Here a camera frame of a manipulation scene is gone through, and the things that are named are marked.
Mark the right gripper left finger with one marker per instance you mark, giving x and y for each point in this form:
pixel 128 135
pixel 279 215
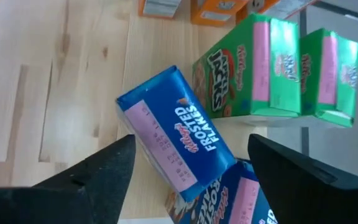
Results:
pixel 98 186

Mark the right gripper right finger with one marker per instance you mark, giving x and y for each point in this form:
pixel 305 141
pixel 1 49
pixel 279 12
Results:
pixel 306 199

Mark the blue Frosted Flakes box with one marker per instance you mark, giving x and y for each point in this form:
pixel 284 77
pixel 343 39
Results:
pixel 204 208
pixel 182 124

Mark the green Apple Jacks box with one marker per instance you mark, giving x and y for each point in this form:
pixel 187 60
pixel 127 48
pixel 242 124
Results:
pixel 244 68
pixel 331 68

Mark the orange Frosted Mini Wheats box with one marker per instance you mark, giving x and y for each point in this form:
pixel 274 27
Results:
pixel 216 15
pixel 278 6
pixel 160 7

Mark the wooden shelf with black frame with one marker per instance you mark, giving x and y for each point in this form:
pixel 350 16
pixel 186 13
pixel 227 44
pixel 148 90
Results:
pixel 160 46

